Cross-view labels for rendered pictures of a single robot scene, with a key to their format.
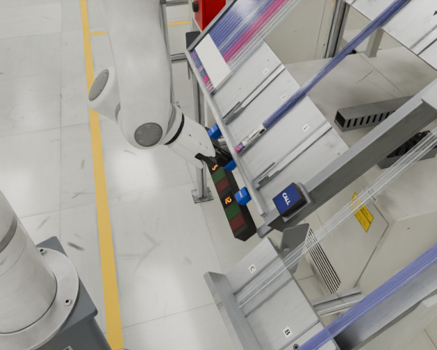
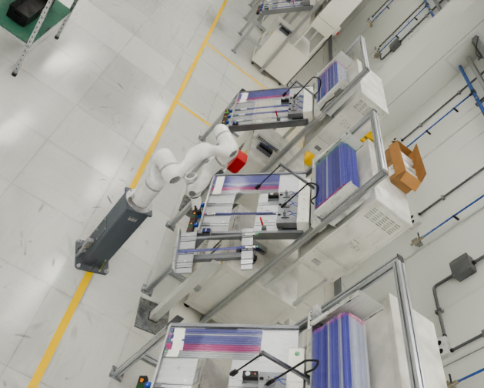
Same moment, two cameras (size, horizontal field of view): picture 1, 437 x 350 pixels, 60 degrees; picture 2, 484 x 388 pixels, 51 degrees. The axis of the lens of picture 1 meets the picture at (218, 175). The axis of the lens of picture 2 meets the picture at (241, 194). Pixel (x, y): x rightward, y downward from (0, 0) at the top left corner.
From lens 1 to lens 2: 2.75 m
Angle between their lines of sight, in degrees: 13
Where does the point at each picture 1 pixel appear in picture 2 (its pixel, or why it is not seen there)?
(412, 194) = (236, 265)
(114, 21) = (205, 170)
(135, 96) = (197, 185)
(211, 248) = (158, 246)
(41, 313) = (143, 207)
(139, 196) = not seen: hidden behind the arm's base
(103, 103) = (188, 180)
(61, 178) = (119, 167)
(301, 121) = (223, 219)
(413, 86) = (272, 247)
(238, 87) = (218, 199)
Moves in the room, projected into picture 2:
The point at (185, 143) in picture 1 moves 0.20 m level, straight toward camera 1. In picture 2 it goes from (195, 201) to (185, 217)
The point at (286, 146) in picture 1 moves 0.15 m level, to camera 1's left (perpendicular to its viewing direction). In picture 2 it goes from (215, 222) to (199, 207)
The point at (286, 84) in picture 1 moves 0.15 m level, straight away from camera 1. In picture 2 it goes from (228, 209) to (239, 202)
